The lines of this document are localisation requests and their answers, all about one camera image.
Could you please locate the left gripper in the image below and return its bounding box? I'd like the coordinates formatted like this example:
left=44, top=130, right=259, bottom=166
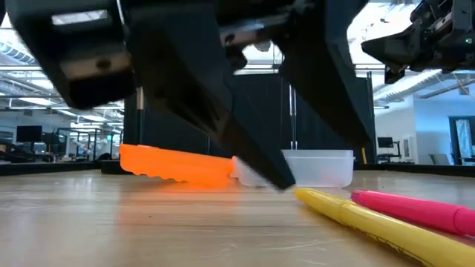
left=5, top=0, right=327, bottom=111

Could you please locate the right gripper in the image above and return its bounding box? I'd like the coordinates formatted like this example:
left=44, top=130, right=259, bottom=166
left=361, top=0, right=475, bottom=85

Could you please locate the orange and clear supply box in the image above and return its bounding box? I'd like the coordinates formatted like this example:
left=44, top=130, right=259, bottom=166
left=119, top=143, right=356, bottom=189

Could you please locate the pink highlighter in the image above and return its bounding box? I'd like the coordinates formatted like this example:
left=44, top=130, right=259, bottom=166
left=350, top=189, right=475, bottom=238

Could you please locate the yellow highlighter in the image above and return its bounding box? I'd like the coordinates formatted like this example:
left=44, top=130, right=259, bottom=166
left=295, top=187, right=475, bottom=267

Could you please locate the black horizontal overhead bar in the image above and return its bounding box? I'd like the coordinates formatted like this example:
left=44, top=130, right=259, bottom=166
left=233, top=63, right=475, bottom=75

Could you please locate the black curtain partition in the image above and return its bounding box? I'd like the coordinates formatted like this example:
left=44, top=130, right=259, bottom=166
left=123, top=72, right=376, bottom=166

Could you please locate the black computer monitor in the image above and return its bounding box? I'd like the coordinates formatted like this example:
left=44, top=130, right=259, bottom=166
left=15, top=125, right=43, bottom=145
left=376, top=136, right=395, bottom=150

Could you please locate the white framed panel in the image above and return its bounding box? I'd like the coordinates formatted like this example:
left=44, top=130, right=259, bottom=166
left=402, top=136, right=417, bottom=163

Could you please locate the black aluminium table frame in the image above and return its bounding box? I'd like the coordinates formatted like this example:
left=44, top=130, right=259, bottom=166
left=0, top=161, right=475, bottom=178

